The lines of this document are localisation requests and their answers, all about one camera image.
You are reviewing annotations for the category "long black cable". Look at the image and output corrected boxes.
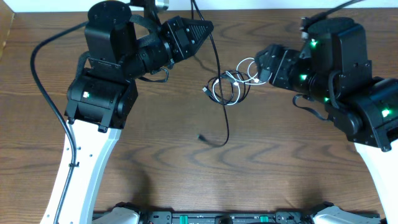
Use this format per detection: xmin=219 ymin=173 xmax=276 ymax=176
xmin=190 ymin=0 xmax=252 ymax=147

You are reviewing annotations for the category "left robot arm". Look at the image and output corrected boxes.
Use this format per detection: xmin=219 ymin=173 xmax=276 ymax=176
xmin=42 ymin=1 xmax=214 ymax=223

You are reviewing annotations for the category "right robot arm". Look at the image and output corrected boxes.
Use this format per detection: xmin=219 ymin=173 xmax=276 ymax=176
xmin=254 ymin=15 xmax=397 ymax=223

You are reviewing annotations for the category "cardboard box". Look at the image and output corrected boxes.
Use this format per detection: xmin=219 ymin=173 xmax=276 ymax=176
xmin=0 ymin=0 xmax=15 ymax=57

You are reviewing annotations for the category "short black usb cable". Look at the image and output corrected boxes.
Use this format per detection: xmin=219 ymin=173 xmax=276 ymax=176
xmin=202 ymin=74 xmax=237 ymax=104

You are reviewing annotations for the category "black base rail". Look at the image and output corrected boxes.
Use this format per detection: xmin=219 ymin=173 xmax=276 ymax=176
xmin=91 ymin=210 xmax=381 ymax=224

